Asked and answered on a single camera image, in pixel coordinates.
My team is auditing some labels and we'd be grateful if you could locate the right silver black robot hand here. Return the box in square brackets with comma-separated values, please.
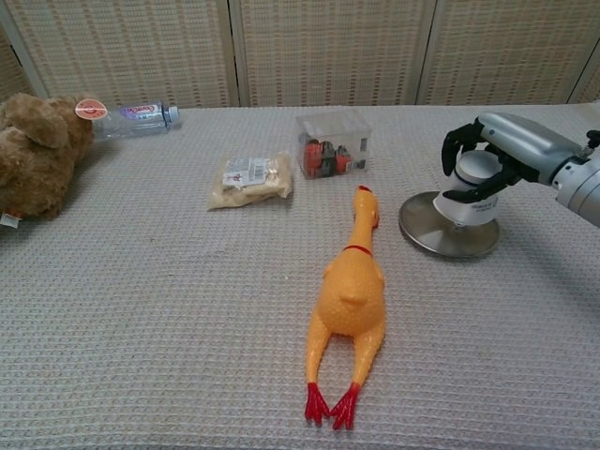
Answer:
[441, 112, 582, 203]

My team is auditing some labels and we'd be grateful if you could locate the white paper cup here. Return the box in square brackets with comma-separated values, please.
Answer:
[432, 150, 502, 225]

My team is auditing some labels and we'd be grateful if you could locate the round metal plate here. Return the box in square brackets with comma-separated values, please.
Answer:
[398, 190, 501, 258]

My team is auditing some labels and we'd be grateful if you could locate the clear box of toys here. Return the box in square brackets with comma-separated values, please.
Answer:
[294, 111, 374, 181]

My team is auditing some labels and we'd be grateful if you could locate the bamboo folding screen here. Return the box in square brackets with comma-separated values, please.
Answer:
[0, 0, 600, 112]

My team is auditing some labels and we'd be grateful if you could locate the yellow rubber chicken toy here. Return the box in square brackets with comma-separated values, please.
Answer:
[304, 185, 386, 430]

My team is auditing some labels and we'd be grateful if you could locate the beige snack packet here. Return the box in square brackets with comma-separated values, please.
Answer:
[207, 150, 294, 212]

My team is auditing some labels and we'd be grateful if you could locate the clear plastic water bottle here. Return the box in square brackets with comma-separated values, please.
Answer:
[91, 100, 183, 141]

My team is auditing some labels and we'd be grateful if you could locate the beige woven tablecloth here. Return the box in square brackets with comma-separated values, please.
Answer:
[0, 103, 600, 450]

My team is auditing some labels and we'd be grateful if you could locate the brown plush teddy bear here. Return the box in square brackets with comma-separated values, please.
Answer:
[0, 92, 108, 231]

